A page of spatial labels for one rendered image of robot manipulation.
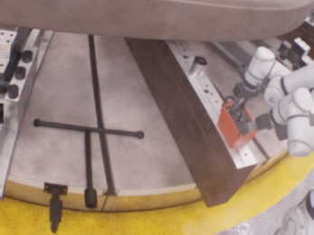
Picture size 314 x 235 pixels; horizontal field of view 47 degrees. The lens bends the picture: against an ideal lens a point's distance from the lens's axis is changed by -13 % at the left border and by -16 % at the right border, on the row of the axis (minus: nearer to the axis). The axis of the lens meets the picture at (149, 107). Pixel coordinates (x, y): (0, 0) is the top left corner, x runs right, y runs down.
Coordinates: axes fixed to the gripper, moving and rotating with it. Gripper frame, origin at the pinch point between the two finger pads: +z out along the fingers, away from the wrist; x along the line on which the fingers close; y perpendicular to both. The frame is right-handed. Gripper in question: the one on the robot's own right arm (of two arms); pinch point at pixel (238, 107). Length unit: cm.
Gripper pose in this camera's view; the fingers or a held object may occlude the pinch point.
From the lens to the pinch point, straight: 185.9
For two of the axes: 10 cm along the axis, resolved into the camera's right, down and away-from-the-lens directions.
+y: 3.5, 7.2, -6.0
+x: 9.0, -0.8, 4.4
